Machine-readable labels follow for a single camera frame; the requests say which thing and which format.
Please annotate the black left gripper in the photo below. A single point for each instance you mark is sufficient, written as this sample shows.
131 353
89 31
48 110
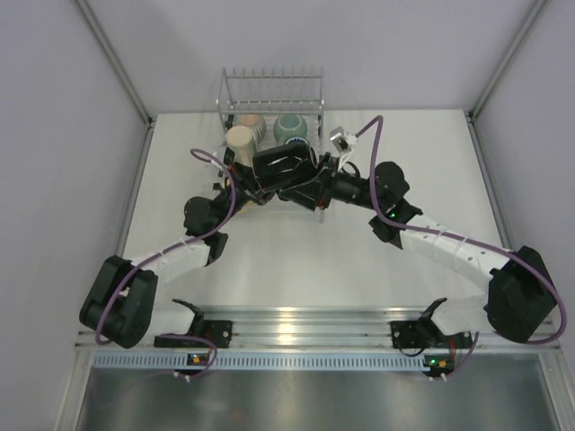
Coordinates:
245 181

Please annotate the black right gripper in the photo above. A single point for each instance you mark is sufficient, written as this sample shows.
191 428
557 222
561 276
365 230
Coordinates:
318 192

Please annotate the black mug cream interior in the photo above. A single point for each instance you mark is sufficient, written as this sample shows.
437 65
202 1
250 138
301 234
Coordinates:
285 166

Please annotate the tall cream painted mug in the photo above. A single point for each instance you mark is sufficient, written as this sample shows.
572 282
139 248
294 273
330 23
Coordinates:
241 140

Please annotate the cream ribbed cup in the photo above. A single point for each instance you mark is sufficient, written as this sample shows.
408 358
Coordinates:
255 122

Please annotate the green ceramic mug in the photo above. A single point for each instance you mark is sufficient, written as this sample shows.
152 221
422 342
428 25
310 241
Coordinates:
288 126

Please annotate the yellow cream cup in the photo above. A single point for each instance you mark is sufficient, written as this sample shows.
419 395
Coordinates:
249 205

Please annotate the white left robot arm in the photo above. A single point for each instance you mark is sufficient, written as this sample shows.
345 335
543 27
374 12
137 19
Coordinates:
121 306

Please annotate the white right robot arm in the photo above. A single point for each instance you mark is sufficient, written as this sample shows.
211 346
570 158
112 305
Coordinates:
516 291

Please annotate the clear acrylic dish rack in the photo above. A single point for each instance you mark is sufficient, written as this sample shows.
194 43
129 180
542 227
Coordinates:
272 93

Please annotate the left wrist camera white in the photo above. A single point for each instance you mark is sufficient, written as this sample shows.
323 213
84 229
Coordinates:
227 155

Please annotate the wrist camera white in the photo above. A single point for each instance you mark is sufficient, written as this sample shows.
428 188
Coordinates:
344 142
227 155

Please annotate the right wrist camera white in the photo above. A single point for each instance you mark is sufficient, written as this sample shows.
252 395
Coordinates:
344 142

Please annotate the aluminium mounting rail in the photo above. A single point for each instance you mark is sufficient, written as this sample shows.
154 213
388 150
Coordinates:
311 328

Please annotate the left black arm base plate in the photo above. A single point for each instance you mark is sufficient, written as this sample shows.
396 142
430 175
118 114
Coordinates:
218 332

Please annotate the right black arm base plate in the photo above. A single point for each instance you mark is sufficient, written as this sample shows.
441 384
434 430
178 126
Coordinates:
420 334

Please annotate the grey slotted cable duct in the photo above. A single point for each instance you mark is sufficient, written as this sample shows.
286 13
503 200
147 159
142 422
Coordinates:
262 361

